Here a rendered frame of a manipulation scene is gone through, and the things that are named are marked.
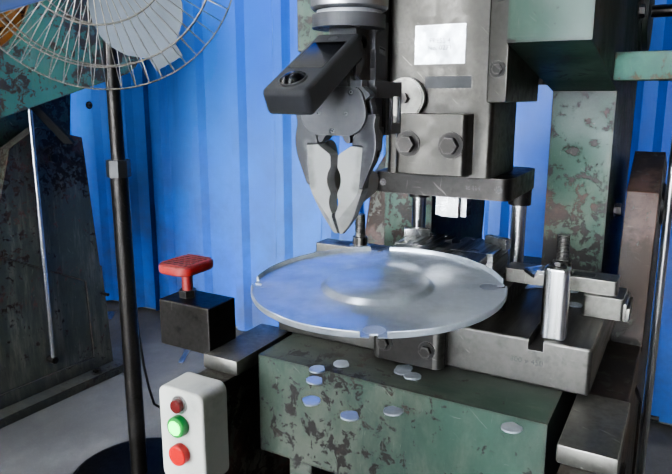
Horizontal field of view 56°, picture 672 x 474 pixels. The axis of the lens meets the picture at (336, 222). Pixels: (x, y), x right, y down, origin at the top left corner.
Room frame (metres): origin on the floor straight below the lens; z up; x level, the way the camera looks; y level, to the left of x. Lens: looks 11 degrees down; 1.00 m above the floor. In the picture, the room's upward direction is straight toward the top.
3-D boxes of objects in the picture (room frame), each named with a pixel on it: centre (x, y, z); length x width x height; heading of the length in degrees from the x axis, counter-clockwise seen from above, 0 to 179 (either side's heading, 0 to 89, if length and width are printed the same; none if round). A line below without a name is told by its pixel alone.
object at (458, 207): (0.93, -0.17, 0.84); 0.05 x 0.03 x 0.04; 61
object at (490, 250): (0.93, -0.18, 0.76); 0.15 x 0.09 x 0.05; 61
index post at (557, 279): (0.74, -0.27, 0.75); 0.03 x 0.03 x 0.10; 61
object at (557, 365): (0.93, -0.18, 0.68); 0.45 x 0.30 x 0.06; 61
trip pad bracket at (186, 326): (0.89, 0.20, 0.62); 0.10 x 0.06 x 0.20; 61
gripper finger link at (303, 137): (0.63, 0.02, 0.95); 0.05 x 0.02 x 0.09; 59
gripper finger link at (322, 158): (0.64, 0.00, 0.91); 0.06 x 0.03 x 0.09; 149
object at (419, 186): (0.94, -0.18, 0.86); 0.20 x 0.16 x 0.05; 61
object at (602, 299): (0.85, -0.33, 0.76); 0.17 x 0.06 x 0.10; 61
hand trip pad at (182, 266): (0.90, 0.22, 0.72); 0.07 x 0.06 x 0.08; 151
